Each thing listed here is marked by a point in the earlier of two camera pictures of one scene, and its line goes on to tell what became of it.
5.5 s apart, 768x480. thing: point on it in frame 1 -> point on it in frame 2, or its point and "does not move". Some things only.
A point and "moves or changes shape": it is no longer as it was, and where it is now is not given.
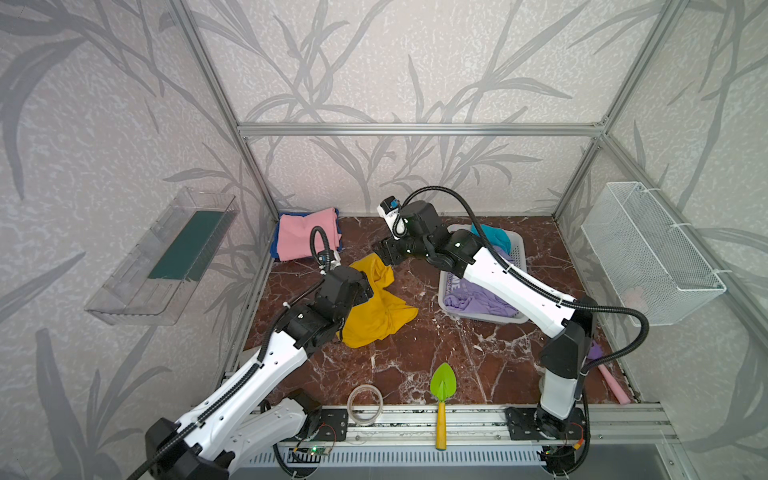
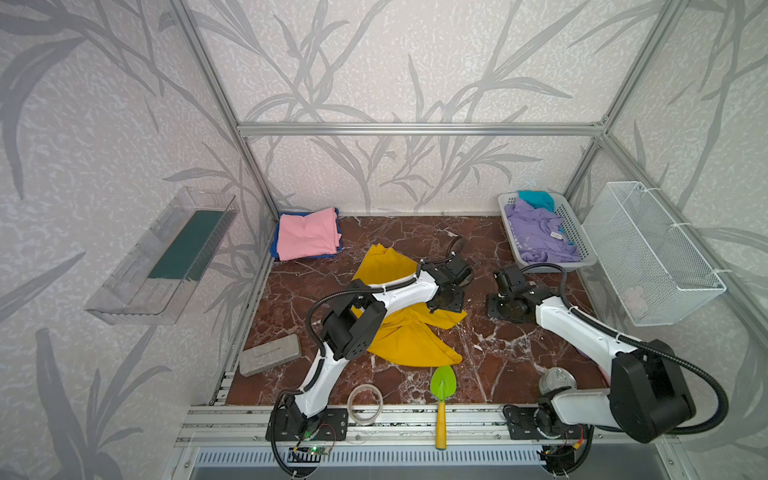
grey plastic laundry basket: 480,318 moves or changes shape
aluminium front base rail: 485,425 does not move
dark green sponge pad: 186,256 does not move
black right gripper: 389,250 -> 501,306
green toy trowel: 442,384 does not move
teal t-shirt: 495,236 -> 539,199
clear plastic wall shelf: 153,283 does not move
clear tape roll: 350,400 does not move
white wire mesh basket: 648,262 does not move
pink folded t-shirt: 294,234 does not move
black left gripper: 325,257 -> 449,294
